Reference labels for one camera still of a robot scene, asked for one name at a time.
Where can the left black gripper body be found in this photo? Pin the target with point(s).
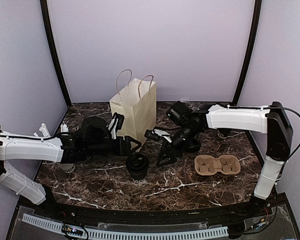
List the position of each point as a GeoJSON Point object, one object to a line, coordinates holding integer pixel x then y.
{"type": "Point", "coordinates": [119, 150]}

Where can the black front frame rail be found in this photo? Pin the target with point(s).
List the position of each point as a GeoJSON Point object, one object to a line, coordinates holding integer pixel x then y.
{"type": "Point", "coordinates": [213, 215]}

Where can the left black corner post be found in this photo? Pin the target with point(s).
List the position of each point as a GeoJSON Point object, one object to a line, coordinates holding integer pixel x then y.
{"type": "Point", "coordinates": [53, 52]}

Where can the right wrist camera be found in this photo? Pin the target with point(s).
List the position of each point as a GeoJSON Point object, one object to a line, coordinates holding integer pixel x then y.
{"type": "Point", "coordinates": [157, 134]}

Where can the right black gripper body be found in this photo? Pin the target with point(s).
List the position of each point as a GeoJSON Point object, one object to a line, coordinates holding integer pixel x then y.
{"type": "Point", "coordinates": [179, 149]}

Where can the grey slotted cable duct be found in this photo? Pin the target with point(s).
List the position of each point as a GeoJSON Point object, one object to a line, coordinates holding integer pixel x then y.
{"type": "Point", "coordinates": [108, 231]}

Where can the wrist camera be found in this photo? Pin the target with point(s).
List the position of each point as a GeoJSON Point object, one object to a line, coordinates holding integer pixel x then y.
{"type": "Point", "coordinates": [116, 124]}
{"type": "Point", "coordinates": [157, 134]}

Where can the right black corner post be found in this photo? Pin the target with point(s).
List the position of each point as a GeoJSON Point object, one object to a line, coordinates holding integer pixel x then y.
{"type": "Point", "coordinates": [248, 52]}

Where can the stack of black coffee lids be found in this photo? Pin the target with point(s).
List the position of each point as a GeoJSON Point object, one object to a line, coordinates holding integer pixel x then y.
{"type": "Point", "coordinates": [193, 146]}

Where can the white cup holding straws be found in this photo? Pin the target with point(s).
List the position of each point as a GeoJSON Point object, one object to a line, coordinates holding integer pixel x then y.
{"type": "Point", "coordinates": [67, 167]}

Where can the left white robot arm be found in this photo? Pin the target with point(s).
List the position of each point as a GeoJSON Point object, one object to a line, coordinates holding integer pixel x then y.
{"type": "Point", "coordinates": [95, 137]}

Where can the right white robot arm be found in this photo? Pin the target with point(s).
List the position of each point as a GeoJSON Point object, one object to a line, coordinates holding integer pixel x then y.
{"type": "Point", "coordinates": [271, 120]}

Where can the stack of white paper cups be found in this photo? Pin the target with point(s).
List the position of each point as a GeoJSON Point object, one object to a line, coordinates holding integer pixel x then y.
{"type": "Point", "coordinates": [223, 133]}

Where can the single black paper coffee cup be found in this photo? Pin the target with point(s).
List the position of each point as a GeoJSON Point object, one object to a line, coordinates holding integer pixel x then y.
{"type": "Point", "coordinates": [138, 177]}

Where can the brown pulp cup carrier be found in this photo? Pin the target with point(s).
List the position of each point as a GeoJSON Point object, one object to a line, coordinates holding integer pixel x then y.
{"type": "Point", "coordinates": [207, 165]}

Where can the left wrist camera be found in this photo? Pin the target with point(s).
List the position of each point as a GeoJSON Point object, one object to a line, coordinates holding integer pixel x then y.
{"type": "Point", "coordinates": [116, 124]}

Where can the black corner post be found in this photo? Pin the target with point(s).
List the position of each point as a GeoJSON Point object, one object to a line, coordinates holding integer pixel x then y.
{"type": "Point", "coordinates": [53, 52]}
{"type": "Point", "coordinates": [248, 52]}

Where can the cream paper bag with handles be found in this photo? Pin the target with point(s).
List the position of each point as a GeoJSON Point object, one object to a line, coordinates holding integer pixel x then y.
{"type": "Point", "coordinates": [137, 102]}

